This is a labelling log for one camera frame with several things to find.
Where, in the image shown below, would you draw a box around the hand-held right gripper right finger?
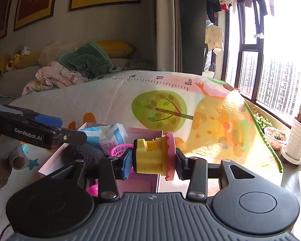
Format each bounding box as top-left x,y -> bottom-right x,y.
175,149 -> 251,203

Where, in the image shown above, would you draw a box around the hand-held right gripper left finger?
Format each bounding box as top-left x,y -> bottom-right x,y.
50,147 -> 134,202

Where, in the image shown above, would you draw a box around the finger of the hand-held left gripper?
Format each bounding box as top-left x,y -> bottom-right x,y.
51,129 -> 87,149
4,105 -> 64,129

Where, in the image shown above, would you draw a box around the pink plastic basket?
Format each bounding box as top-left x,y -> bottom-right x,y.
109,143 -> 132,158

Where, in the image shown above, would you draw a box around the black plush toy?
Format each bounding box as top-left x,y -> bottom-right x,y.
63,143 -> 106,167

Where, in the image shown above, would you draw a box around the yellow toy with pink frill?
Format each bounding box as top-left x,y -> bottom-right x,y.
132,132 -> 176,182

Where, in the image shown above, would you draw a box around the pink cardboard box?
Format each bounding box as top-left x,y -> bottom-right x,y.
38,122 -> 164,194

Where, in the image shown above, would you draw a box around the white tube with brown end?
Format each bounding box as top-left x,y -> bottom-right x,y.
10,146 -> 28,169

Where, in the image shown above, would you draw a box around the blue and white plastic bag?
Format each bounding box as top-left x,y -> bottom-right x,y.
78,123 -> 128,156

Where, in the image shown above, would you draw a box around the magenta plastic toy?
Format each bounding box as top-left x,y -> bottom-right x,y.
88,183 -> 99,197

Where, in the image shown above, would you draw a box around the white floral cloth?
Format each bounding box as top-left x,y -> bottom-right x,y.
22,79 -> 59,96

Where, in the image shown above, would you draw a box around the pink patterned clothes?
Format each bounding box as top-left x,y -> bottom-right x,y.
35,60 -> 90,89

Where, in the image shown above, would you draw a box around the grey bed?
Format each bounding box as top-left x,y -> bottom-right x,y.
0,64 -> 141,99

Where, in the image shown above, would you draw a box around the printed play mat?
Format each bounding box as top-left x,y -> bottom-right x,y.
0,70 -> 284,241

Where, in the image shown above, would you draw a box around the long yellow pillow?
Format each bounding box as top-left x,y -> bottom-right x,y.
16,51 -> 42,70

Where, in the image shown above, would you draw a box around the yellow orange plush toy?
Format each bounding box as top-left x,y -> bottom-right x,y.
6,54 -> 22,71

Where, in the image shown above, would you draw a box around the beige pillow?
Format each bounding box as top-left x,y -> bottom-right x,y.
38,40 -> 79,67

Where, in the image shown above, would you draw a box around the small yellow pillow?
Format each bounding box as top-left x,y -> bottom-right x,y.
0,54 -> 11,74

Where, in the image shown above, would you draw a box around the green towel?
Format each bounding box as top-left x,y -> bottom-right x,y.
58,41 -> 122,80

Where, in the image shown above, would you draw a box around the green windowsill plant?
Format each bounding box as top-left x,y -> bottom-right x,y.
249,104 -> 270,132

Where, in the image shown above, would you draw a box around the yellow rectangular pillow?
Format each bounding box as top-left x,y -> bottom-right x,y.
95,40 -> 131,59

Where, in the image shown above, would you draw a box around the small pink flower pot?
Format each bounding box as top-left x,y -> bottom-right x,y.
263,126 -> 288,151

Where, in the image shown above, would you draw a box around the white ribbed vase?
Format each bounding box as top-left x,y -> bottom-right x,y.
281,117 -> 301,165

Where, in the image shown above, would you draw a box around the cream baby garment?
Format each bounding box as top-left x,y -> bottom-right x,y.
205,25 -> 224,55

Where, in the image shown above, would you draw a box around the dark green curtain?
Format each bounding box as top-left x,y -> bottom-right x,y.
178,0 -> 208,76

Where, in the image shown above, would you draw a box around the beige curtain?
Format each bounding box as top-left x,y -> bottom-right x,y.
140,0 -> 183,72

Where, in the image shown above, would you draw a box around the dark hanging garment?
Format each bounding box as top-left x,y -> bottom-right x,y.
206,0 -> 223,25

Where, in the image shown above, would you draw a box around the black hanging trousers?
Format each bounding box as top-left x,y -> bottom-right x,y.
253,0 -> 276,39

